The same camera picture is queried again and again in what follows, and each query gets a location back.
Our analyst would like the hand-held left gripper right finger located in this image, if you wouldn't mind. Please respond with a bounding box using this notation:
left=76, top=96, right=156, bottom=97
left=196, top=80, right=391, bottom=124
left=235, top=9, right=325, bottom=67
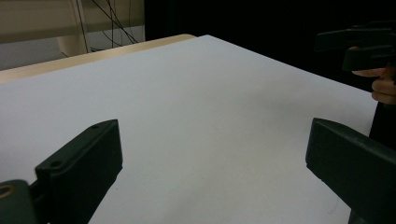
left=304, top=118, right=396, bottom=224

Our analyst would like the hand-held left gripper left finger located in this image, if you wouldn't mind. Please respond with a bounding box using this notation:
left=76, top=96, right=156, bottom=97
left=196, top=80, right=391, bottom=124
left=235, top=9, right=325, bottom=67
left=35, top=119, right=123, bottom=224

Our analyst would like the black curtain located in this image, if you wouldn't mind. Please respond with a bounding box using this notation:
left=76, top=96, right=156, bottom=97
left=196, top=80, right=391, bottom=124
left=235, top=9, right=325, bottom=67
left=144, top=0, right=396, bottom=93

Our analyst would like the beige wooden board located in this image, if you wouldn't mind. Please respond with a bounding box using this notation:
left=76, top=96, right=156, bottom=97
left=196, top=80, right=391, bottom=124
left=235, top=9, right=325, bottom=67
left=0, top=33, right=197, bottom=84

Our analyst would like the thin black cable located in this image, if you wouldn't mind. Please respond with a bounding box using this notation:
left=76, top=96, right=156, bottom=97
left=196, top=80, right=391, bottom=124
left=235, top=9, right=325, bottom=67
left=92, top=0, right=139, bottom=49
left=75, top=0, right=94, bottom=54

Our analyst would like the beige wooden furniture frame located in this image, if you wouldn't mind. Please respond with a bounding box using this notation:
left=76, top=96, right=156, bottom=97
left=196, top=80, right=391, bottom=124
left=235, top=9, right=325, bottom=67
left=0, top=0, right=146, bottom=58

